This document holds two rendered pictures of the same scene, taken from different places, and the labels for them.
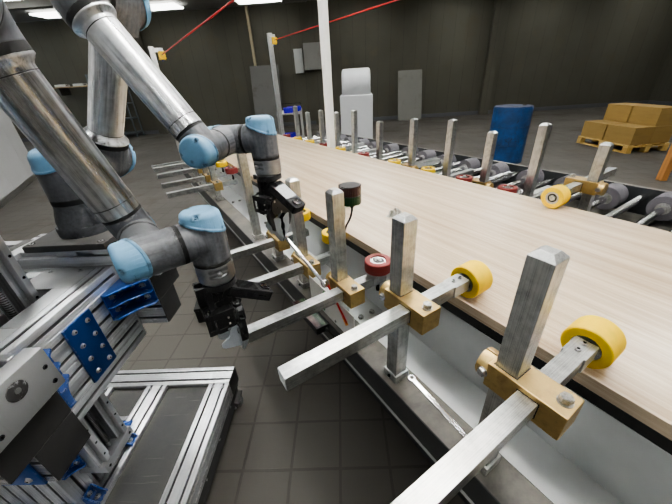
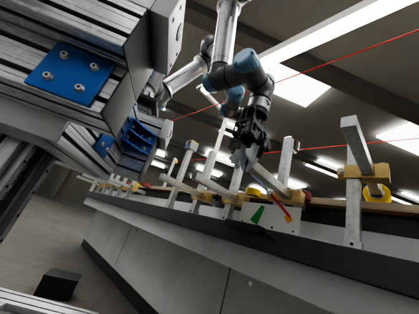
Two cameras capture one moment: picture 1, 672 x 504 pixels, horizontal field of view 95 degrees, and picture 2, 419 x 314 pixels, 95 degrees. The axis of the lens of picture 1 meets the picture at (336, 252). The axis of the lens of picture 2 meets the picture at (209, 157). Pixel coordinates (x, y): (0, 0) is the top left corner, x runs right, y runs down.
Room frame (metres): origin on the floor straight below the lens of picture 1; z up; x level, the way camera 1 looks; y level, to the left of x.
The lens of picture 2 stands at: (0.04, 0.44, 0.61)
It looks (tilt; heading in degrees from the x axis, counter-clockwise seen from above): 22 degrees up; 351
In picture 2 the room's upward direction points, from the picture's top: 18 degrees clockwise
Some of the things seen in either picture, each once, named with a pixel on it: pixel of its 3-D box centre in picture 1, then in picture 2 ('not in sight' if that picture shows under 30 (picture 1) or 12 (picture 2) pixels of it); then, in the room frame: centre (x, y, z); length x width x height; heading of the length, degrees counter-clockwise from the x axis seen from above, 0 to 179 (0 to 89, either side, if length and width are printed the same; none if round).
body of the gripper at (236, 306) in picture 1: (221, 301); (252, 126); (0.55, 0.26, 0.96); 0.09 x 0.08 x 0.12; 121
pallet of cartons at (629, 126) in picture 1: (625, 126); not in sight; (5.72, -5.29, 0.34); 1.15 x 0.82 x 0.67; 178
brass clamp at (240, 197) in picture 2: (305, 263); (234, 200); (0.95, 0.11, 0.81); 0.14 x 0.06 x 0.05; 31
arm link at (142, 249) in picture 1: (148, 251); (245, 71); (0.50, 0.34, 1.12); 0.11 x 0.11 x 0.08; 38
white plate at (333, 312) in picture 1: (329, 306); (266, 216); (0.77, 0.03, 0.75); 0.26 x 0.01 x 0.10; 31
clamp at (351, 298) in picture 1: (345, 287); (285, 197); (0.73, -0.02, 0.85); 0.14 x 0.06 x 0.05; 31
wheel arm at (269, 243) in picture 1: (259, 247); (192, 192); (1.10, 0.31, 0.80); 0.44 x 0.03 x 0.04; 121
